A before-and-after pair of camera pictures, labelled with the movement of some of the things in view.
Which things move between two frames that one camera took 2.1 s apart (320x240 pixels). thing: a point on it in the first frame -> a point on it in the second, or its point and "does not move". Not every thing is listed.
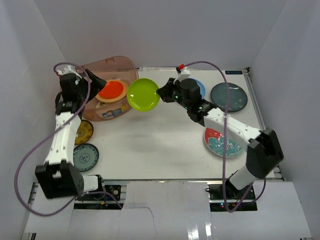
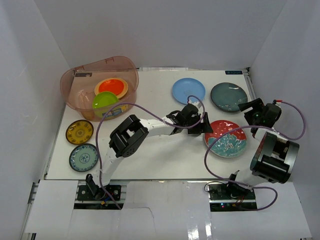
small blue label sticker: (233, 72) does not move
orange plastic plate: (111, 89) does not move
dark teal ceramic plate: (238, 96) does not move
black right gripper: (165, 93) -> (259, 105)
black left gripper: (88, 86) -> (204, 124)
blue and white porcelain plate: (85, 156) does not move
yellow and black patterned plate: (85, 132) does not move
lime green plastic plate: (142, 95) -> (103, 99)
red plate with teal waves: (214, 140) does not move
